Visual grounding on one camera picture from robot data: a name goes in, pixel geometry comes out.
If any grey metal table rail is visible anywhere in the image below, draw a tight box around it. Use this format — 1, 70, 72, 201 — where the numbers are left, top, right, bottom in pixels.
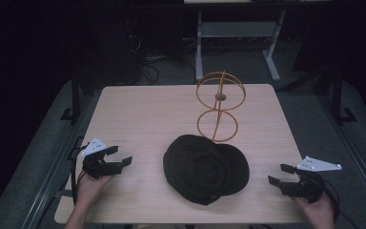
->
20, 94, 92, 229
315, 94, 366, 221

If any person's right hand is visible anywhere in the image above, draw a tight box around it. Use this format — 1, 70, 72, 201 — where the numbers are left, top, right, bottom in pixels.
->
291, 194, 336, 229

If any black metal stand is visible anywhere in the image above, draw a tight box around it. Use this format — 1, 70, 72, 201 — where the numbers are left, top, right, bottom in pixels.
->
60, 68, 82, 123
332, 68, 358, 125

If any white metal desk frame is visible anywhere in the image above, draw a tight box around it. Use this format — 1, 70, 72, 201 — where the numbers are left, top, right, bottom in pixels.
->
194, 9, 288, 83

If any black cap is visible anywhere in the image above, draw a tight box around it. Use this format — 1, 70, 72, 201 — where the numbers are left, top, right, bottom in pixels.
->
162, 134, 251, 207

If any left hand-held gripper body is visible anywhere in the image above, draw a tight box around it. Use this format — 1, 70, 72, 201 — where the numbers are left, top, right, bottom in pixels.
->
81, 136, 124, 179

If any bundle of floor cables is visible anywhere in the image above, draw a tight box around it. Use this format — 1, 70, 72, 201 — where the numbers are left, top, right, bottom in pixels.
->
127, 32, 198, 86

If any person's left hand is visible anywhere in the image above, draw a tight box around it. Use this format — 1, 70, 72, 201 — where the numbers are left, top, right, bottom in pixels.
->
75, 172, 115, 207

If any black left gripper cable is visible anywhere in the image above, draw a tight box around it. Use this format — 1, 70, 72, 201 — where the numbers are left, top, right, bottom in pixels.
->
71, 143, 90, 205

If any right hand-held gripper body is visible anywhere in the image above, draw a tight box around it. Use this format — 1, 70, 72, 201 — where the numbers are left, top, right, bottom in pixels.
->
279, 156, 343, 204

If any orange wire hat stand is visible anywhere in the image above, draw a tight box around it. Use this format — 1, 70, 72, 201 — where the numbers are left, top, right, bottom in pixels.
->
195, 70, 247, 143

